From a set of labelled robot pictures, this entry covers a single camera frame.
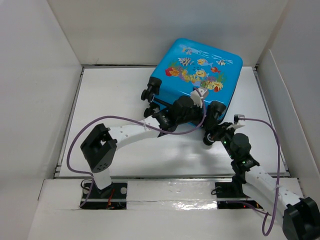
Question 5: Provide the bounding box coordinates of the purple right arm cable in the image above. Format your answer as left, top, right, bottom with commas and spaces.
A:
242, 117, 283, 237

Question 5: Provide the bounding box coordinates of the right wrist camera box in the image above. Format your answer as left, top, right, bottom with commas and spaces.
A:
226, 114, 246, 130

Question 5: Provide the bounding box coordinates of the aluminium table rail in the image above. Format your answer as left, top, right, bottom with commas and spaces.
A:
56, 177, 302, 211

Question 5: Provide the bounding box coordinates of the blue kids suitcase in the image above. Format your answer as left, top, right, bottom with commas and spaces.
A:
140, 37, 243, 146

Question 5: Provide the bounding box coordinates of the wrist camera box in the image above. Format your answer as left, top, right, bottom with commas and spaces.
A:
190, 87, 209, 108
226, 114, 246, 130

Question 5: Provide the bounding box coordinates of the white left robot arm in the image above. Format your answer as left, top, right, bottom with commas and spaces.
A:
80, 93, 206, 199

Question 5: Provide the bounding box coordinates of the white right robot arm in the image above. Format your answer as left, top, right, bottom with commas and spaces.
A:
203, 122, 320, 240

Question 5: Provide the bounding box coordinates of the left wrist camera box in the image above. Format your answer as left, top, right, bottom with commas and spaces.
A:
190, 87, 209, 108

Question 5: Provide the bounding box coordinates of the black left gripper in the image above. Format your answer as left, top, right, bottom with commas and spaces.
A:
176, 100, 216, 131

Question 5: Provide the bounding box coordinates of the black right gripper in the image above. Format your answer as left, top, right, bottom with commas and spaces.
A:
209, 122, 237, 160

